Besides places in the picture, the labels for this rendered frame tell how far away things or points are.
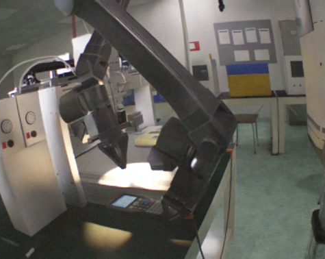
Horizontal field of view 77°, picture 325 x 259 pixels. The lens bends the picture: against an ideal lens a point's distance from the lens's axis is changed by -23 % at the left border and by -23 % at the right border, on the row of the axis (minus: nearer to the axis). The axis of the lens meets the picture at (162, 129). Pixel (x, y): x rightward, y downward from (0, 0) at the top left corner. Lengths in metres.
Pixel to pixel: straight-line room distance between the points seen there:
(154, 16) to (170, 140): 5.11
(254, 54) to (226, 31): 0.69
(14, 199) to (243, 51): 4.67
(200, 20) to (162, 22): 0.83
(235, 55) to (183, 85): 4.60
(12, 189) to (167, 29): 4.89
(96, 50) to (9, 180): 0.49
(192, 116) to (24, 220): 0.67
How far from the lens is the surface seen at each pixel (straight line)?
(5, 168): 0.82
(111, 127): 0.58
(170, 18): 5.39
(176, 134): 0.48
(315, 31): 0.42
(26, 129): 0.86
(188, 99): 0.41
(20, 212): 0.87
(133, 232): 0.80
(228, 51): 5.02
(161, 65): 0.41
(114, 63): 1.00
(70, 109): 0.61
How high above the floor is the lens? 1.21
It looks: 13 degrees down
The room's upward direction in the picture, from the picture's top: 8 degrees counter-clockwise
